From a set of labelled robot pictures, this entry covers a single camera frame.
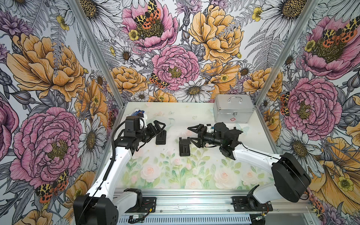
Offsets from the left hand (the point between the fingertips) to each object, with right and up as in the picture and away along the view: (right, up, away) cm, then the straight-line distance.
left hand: (161, 132), depth 79 cm
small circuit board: (-11, -42, -8) cm, 44 cm away
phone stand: (-3, -6, +20) cm, 21 cm away
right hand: (+14, -2, -1) cm, 15 cm away
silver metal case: (+48, +15, +24) cm, 56 cm away
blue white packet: (-25, +13, +35) cm, 45 cm away
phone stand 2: (+13, -10, +8) cm, 18 cm away
